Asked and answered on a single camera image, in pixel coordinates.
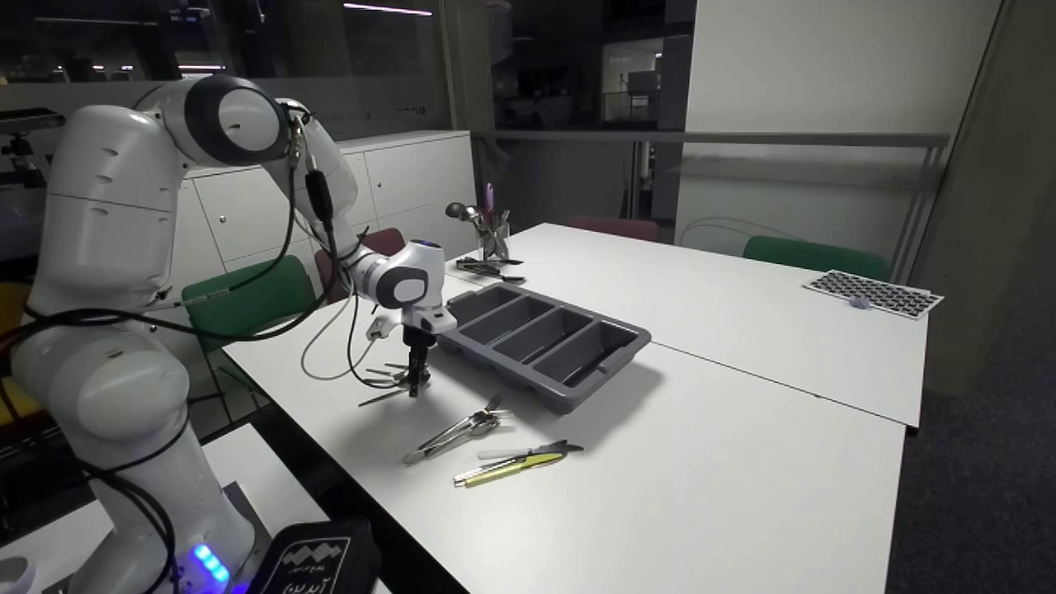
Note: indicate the black control box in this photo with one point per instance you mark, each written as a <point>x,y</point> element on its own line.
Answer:
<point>314,561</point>

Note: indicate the purple utensil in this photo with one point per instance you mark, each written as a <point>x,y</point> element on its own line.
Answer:
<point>489,201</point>

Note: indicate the grey handrail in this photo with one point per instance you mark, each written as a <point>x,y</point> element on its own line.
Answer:
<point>714,141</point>

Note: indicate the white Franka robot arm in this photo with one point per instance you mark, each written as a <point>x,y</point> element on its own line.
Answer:
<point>109,330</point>

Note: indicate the grey plastic cutlery tray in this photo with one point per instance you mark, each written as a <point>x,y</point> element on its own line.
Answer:
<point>547,345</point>

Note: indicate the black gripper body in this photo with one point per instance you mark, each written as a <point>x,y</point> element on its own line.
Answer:
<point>417,342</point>

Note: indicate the long black-tipped tongs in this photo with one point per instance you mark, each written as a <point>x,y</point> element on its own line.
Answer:
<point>481,264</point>
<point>508,273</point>

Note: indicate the small silver tongs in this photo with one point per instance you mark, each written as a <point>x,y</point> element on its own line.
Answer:
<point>456,432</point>

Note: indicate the green chair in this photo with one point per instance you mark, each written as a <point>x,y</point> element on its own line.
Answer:
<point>248,298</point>
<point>814,254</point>

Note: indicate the silver ladle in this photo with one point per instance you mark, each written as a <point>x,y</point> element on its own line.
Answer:
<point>461,213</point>

